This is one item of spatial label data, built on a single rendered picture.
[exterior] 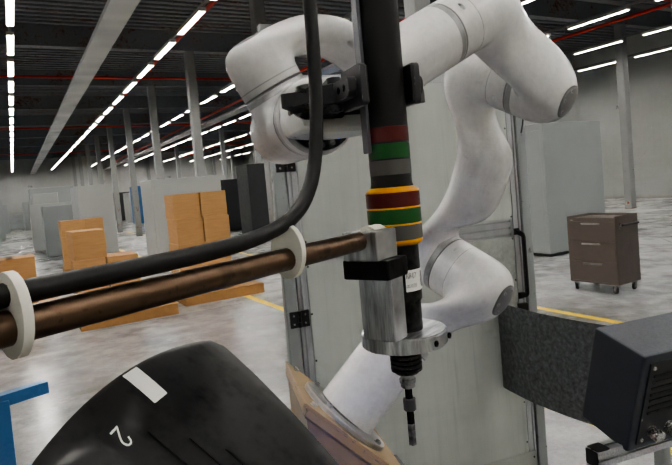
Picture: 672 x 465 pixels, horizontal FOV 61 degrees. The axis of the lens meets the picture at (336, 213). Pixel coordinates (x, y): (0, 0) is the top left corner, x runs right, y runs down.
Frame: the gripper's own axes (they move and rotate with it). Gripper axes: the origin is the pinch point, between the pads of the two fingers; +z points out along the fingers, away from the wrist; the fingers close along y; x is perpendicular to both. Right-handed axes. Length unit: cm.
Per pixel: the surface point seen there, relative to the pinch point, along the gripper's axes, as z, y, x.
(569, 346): -136, -137, -79
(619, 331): -36, -60, -38
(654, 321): -37, -69, -38
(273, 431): -2.4, 10.8, -26.6
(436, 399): -179, -100, -106
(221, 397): -4.1, 14.4, -23.6
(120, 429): 1.0, 21.9, -22.5
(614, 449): -34, -55, -58
